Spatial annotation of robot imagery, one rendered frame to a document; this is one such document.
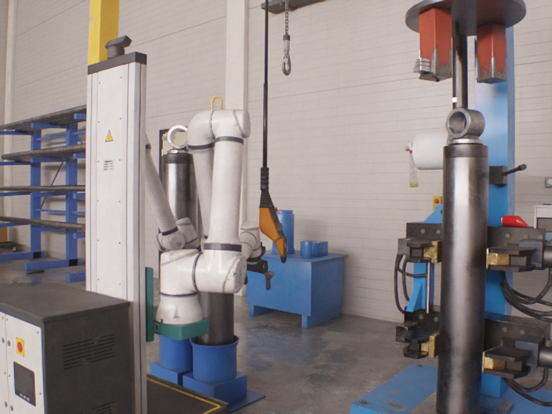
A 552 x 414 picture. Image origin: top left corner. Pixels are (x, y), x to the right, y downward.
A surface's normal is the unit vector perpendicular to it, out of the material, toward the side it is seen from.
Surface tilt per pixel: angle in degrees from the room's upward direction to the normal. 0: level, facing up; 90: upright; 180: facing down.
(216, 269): 80
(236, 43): 90
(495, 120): 90
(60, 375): 90
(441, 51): 90
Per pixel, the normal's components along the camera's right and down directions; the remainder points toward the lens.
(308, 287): -0.63, 0.00
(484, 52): -0.90, 0.00
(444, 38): 0.43, 0.02
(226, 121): -0.22, -0.15
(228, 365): 0.73, 0.02
